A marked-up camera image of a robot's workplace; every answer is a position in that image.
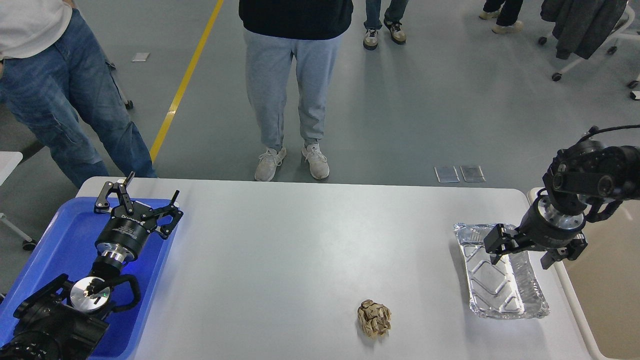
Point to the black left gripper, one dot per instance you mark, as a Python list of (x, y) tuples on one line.
[(126, 231)]

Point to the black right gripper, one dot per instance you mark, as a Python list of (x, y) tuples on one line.
[(543, 228)]

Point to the aluminium foil tray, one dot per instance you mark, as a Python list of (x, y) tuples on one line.
[(508, 290)]

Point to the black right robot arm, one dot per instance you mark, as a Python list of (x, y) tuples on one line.
[(585, 183)]

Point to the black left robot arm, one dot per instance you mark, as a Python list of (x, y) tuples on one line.
[(86, 292)]

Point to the beige plastic bin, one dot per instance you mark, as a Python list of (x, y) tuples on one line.
[(605, 281)]

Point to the blue plastic tray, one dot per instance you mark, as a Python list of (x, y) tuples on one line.
[(68, 247)]

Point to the right metal floor plate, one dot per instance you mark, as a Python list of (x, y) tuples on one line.
[(472, 173)]

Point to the metal floor plate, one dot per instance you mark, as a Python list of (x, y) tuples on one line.
[(447, 174), (472, 173)]

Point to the left metal floor plate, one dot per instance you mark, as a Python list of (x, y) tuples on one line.
[(447, 174)]

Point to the small white floor plate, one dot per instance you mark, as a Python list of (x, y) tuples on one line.
[(140, 57)]

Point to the person in blue jeans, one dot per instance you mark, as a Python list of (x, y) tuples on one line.
[(53, 77)]

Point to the crumpled brown paper ball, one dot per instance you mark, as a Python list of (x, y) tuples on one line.
[(374, 319)]

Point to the chair with dark jacket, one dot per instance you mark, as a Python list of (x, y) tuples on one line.
[(583, 26)]

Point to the person with beige shoes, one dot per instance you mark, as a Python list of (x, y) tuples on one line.
[(506, 13)]

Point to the person in jeans and sneakers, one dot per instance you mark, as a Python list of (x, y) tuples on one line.
[(391, 20)]

